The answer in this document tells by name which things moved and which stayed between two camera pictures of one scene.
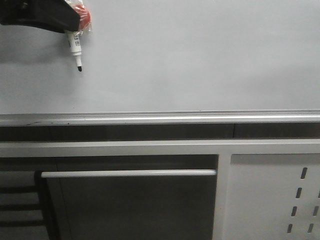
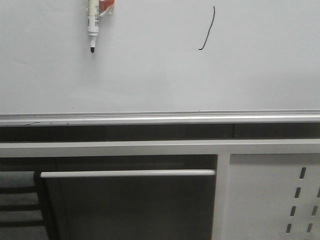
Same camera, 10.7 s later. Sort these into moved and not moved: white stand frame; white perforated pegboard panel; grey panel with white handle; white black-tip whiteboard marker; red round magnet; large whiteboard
Moved: red round magnet; white black-tip whiteboard marker
Not moved: large whiteboard; grey panel with white handle; white perforated pegboard panel; white stand frame
